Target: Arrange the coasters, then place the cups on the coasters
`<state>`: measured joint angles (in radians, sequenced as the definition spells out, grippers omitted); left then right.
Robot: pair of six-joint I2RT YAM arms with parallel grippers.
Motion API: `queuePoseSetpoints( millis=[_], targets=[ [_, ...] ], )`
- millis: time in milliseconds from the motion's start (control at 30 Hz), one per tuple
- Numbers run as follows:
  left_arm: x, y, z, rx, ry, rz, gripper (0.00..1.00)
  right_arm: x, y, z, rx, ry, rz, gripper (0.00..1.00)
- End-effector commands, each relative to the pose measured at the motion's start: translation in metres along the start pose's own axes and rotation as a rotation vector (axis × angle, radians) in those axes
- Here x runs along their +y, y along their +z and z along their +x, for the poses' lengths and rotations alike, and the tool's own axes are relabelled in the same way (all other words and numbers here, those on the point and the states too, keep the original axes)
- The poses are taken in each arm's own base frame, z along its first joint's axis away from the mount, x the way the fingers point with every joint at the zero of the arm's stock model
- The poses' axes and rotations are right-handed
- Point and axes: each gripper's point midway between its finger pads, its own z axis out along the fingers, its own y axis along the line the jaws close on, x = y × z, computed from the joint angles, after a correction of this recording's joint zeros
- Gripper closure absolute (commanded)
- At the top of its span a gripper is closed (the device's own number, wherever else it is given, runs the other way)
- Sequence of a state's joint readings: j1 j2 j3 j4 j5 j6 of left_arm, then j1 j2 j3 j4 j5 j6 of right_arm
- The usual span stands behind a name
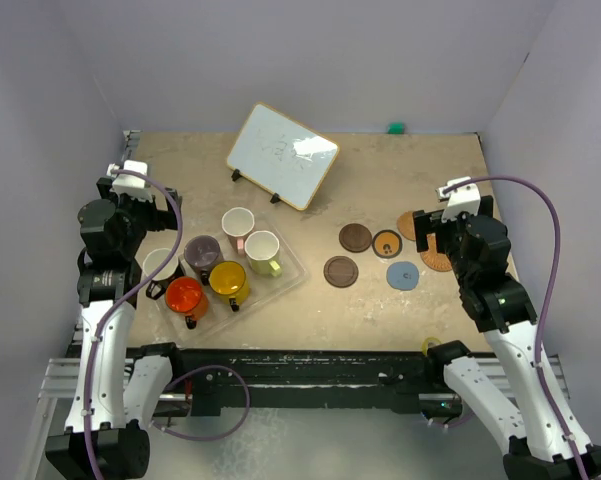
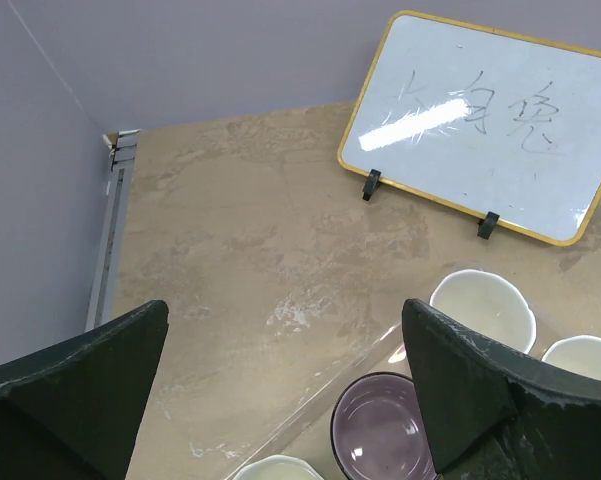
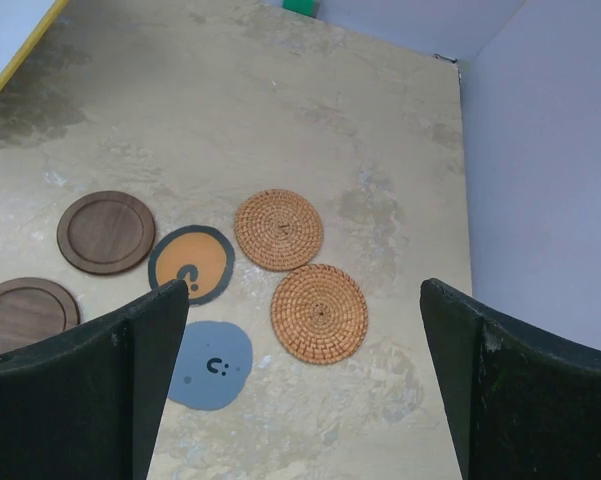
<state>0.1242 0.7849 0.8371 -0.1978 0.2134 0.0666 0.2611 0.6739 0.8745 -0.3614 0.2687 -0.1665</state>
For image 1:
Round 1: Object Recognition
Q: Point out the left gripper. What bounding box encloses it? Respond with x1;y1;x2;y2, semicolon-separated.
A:
98;178;179;258

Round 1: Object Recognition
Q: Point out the woven rattan coaster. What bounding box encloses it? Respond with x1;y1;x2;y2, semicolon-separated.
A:
420;234;452;272

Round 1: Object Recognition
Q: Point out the tan cork coaster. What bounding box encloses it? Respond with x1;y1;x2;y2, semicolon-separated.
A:
396;211;416;241

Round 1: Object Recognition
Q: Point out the orange black-rimmed coaster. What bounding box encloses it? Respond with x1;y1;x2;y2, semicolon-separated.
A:
372;229;403;259

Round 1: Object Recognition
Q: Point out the blue round coaster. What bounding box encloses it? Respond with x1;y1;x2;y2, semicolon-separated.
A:
386;261;420;291

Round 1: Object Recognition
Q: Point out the dark brown wooden coaster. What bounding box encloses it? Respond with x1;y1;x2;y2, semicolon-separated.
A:
339;223;372;253

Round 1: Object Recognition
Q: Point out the pink cup white inside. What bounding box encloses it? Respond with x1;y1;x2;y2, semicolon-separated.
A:
221;207;255;256

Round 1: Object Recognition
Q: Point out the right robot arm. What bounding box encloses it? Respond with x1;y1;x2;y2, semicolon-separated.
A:
413;196;601;479

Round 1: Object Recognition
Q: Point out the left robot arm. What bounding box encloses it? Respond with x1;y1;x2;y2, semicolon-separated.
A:
44;167;186;479

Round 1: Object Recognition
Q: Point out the purple cup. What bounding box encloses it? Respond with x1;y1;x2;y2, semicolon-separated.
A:
184;235;224;286

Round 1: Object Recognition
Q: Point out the orange transparent cup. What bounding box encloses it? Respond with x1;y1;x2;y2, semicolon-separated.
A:
165;276;210;330

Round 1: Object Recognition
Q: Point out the yellow transparent cup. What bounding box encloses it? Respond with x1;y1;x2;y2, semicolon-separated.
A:
209;261;250;312

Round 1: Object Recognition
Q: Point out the dark brown ringed coaster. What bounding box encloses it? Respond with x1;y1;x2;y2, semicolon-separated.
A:
323;256;359;288

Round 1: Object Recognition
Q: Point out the pale yellow cup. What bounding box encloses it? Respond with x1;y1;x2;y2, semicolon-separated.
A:
244;230;282;277

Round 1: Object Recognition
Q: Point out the yellow tape roll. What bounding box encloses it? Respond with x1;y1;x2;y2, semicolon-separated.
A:
421;337;441;355

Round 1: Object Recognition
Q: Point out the clear plastic tray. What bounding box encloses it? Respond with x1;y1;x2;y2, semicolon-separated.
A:
149;214;307;347

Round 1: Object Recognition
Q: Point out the small whiteboard on stand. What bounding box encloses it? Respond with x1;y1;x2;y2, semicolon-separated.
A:
226;102;340;211

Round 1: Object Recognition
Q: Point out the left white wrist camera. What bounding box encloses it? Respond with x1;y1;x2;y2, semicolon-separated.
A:
107;160;152;202

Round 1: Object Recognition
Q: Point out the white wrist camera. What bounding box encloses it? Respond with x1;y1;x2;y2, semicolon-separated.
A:
436;177;481;223
107;160;152;202

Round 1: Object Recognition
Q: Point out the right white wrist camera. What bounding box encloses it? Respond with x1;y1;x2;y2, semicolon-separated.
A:
436;177;481;223

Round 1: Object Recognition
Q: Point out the white cup black handle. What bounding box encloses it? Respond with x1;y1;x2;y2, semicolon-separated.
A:
142;247;186;301

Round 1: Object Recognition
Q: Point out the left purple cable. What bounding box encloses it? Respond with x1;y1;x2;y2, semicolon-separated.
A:
82;168;251;480

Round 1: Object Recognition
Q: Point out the green object at wall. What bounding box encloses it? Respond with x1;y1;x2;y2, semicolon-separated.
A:
387;122;406;135

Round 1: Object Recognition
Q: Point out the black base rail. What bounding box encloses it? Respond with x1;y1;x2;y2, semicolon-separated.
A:
124;347;484;419

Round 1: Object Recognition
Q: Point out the aluminium frame rail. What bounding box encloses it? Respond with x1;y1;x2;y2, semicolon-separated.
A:
38;357;131;401

